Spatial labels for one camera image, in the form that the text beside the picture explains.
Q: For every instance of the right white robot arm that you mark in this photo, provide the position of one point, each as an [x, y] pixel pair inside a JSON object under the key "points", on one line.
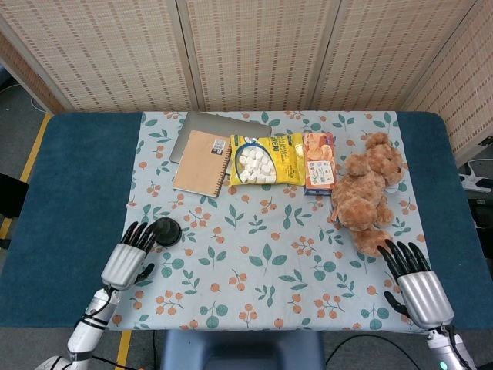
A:
{"points": [[448, 352]]}

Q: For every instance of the brown teddy bear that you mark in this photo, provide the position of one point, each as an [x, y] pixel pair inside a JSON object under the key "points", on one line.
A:
{"points": [[362, 192]]}

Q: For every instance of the woven bamboo folding screen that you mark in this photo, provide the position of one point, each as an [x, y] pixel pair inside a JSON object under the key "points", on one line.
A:
{"points": [[250, 50]]}

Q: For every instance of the grey closed laptop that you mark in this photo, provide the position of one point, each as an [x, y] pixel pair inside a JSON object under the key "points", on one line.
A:
{"points": [[215, 125]]}

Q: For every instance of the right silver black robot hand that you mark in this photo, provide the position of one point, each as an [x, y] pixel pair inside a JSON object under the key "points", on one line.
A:
{"points": [[421, 294]]}

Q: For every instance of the black object beside table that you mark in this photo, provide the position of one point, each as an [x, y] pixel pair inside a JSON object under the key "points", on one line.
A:
{"points": [[11, 192]]}

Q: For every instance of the floral patterned tablecloth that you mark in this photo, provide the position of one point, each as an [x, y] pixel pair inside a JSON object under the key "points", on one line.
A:
{"points": [[250, 239]]}

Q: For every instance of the yellow floor tape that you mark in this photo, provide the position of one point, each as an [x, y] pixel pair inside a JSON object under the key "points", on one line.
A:
{"points": [[34, 150], [123, 350]]}

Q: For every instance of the orange biscuit box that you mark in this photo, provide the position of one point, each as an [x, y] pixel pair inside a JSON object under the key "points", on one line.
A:
{"points": [[319, 165]]}

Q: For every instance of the teal table cover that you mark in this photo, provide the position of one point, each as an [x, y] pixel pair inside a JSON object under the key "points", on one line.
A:
{"points": [[77, 173]]}

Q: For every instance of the brown spiral notebook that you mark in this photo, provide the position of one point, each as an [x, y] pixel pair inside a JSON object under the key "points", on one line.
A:
{"points": [[200, 163]]}

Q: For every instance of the yellow marshmallow bag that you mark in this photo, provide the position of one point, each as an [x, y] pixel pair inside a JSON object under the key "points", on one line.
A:
{"points": [[285, 160]]}

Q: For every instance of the black equipment box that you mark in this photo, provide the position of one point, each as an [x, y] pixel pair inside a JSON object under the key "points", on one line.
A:
{"points": [[482, 214]]}

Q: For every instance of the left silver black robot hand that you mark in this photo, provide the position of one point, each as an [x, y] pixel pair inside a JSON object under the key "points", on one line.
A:
{"points": [[121, 264]]}

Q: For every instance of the white power strip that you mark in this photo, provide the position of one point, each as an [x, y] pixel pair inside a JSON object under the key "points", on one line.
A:
{"points": [[475, 182]]}

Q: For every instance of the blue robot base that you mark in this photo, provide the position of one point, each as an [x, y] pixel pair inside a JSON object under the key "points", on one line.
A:
{"points": [[242, 350]]}

